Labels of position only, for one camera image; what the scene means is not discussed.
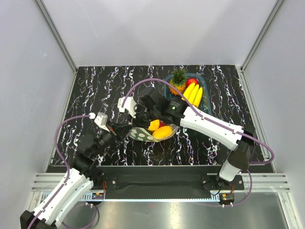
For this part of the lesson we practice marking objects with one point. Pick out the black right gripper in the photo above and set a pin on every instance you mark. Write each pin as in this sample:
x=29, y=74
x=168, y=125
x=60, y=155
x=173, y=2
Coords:
x=137, y=107

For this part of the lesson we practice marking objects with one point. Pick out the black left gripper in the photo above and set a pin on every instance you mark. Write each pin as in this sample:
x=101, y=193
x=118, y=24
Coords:
x=119, y=131

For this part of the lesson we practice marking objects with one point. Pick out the red toy pepper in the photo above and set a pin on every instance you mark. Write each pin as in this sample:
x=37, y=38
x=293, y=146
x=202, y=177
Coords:
x=161, y=124

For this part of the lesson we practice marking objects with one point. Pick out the yellow toy mango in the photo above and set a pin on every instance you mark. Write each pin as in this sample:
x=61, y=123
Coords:
x=162, y=132

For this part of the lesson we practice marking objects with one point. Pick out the clear polka-dot zip bag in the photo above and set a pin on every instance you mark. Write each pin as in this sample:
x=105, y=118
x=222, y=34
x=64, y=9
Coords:
x=145, y=135

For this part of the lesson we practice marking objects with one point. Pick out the yellow toy lemon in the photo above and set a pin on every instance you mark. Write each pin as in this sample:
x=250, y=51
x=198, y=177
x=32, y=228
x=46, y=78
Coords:
x=154, y=125

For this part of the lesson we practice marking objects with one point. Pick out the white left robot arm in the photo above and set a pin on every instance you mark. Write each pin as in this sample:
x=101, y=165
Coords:
x=82, y=175

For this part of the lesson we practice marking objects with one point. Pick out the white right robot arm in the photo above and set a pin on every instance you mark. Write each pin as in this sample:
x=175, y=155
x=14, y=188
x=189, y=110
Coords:
x=236, y=138

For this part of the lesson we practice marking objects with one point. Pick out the toy pineapple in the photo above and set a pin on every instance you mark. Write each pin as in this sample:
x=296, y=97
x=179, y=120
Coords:
x=179, y=79

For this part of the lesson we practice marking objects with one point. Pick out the yellow toy banana bunch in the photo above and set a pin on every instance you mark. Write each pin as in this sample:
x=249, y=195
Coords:
x=193, y=94

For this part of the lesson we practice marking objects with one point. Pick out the red toy apple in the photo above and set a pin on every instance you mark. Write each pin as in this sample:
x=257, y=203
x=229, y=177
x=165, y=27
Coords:
x=190, y=81

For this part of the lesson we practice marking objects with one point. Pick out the teal transparent plastic tray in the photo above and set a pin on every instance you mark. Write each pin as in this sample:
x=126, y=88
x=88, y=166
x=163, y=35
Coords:
x=205, y=105

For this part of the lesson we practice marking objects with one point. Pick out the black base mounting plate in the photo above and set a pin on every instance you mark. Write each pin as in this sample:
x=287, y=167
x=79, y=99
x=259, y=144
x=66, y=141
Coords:
x=165, y=182

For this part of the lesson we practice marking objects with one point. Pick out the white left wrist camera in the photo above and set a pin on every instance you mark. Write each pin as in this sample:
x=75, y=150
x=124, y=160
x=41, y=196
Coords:
x=101, y=120

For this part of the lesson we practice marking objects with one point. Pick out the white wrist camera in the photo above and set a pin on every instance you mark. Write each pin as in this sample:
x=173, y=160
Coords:
x=127, y=104
x=101, y=120

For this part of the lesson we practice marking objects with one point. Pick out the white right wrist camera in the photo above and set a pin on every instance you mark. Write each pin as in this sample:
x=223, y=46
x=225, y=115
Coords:
x=127, y=104

